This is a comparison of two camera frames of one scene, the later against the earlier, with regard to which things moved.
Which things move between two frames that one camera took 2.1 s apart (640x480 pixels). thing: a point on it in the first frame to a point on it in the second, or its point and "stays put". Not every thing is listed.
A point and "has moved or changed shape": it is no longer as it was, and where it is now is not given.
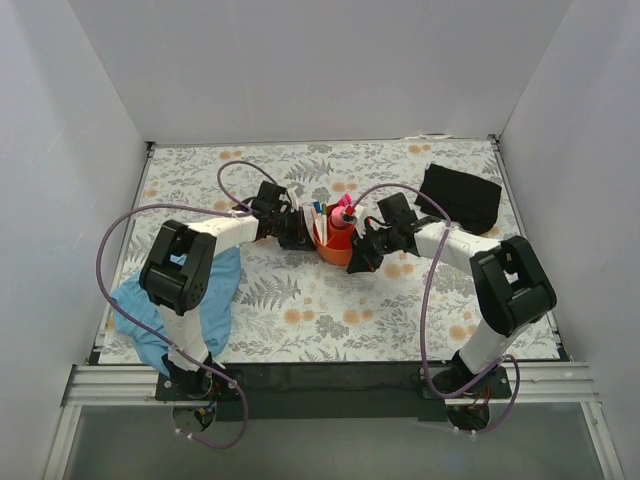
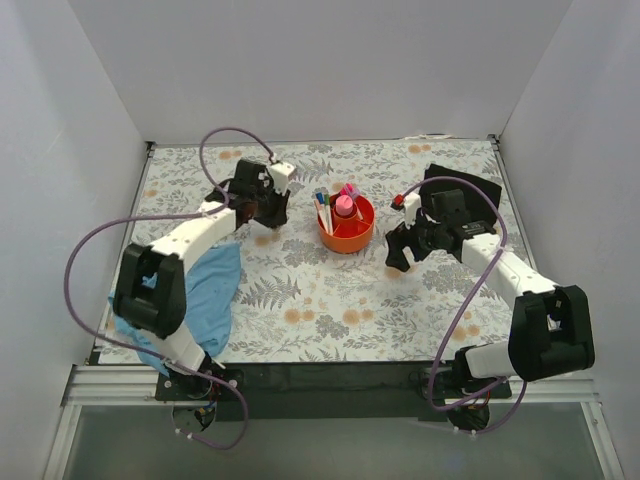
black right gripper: x=366 y=248 to x=407 y=240
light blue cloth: x=215 y=309 stays put
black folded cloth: x=467 y=200 stays put
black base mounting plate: x=331 y=392 stays put
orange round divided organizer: x=338 y=247 has moved or changed shape
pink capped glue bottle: x=338 y=214 to x=344 y=205
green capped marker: x=324 y=223 to x=328 y=213
